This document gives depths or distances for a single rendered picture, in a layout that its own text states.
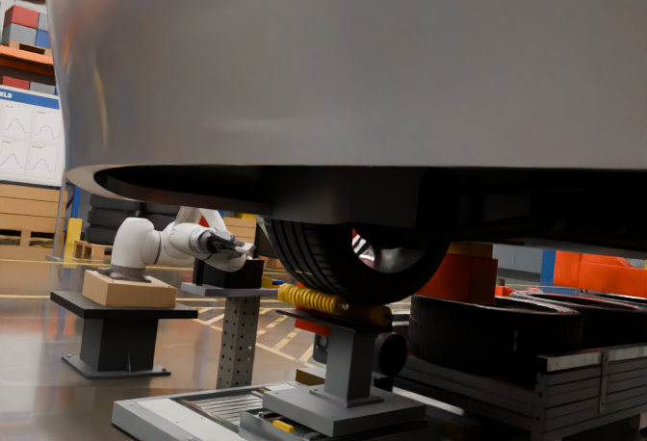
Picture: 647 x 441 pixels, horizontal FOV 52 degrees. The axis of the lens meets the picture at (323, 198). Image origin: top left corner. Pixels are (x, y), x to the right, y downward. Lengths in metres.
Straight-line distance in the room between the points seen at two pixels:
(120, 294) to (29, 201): 8.75
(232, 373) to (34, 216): 9.15
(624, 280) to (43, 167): 6.24
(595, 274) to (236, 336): 2.30
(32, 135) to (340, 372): 6.54
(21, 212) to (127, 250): 8.62
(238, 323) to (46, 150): 5.77
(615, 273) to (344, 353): 2.43
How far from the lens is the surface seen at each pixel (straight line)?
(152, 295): 2.97
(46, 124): 8.18
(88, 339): 3.14
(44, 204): 11.66
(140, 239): 3.01
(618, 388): 2.79
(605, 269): 4.15
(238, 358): 2.70
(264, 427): 1.96
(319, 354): 2.44
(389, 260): 2.07
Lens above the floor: 0.73
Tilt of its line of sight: 2 degrees up
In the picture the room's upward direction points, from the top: 6 degrees clockwise
